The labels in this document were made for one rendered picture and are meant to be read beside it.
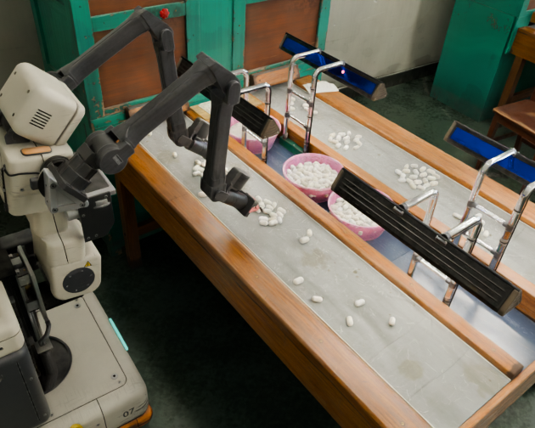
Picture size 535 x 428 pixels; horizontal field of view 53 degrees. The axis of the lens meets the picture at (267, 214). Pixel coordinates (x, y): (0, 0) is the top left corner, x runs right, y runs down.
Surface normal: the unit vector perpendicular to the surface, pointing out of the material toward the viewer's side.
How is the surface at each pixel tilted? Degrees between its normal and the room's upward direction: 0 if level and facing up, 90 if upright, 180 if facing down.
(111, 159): 93
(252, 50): 90
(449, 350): 0
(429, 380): 0
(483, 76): 90
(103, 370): 0
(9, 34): 90
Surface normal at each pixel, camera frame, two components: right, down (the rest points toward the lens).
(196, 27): 0.61, 0.53
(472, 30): -0.83, 0.32
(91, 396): 0.06, -0.77
